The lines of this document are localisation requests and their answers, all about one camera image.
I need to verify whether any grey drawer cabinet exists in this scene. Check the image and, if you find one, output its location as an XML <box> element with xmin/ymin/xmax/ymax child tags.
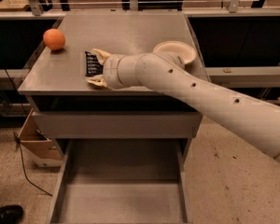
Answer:
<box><xmin>17</xmin><ymin>10</ymin><xmax>213</xmax><ymax>166</ymax></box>

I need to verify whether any dark blueberry rxbar wrapper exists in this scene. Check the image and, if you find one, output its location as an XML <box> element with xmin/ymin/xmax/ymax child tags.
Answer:
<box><xmin>85</xmin><ymin>51</ymin><xmax>103</xmax><ymax>77</ymax></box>

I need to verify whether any grey metal rail frame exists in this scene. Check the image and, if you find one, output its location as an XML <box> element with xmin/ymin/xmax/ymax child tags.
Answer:
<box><xmin>0</xmin><ymin>0</ymin><xmax>280</xmax><ymax>119</ymax></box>

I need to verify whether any cardboard box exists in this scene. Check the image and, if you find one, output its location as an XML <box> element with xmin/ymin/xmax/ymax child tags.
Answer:
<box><xmin>19</xmin><ymin>110</ymin><xmax>63</xmax><ymax>167</ymax></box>

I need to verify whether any black cable on floor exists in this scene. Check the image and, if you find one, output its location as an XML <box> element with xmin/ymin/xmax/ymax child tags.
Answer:
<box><xmin>12</xmin><ymin>132</ymin><xmax>53</xmax><ymax>198</ymax></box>

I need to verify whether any orange ball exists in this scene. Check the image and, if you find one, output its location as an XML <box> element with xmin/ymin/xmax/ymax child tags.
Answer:
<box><xmin>43</xmin><ymin>29</ymin><xmax>65</xmax><ymax>50</ymax></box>

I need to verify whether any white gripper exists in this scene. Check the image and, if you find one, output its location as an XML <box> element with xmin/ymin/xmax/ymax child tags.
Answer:
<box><xmin>86</xmin><ymin>49</ymin><xmax>137</xmax><ymax>89</ymax></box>

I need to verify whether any open grey middle drawer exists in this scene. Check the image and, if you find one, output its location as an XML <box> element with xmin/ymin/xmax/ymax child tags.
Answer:
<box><xmin>46</xmin><ymin>139</ymin><xmax>192</xmax><ymax>224</ymax></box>

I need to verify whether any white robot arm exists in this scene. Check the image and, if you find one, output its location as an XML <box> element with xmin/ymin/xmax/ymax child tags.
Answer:
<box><xmin>89</xmin><ymin>49</ymin><xmax>280</xmax><ymax>163</ymax></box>

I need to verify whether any white paper bowl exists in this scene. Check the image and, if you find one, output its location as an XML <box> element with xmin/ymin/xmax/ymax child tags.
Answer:
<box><xmin>153</xmin><ymin>41</ymin><xmax>197</xmax><ymax>64</ymax></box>

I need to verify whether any black shoe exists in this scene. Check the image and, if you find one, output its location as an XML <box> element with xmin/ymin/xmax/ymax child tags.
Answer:
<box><xmin>0</xmin><ymin>205</ymin><xmax>23</xmax><ymax>224</ymax></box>

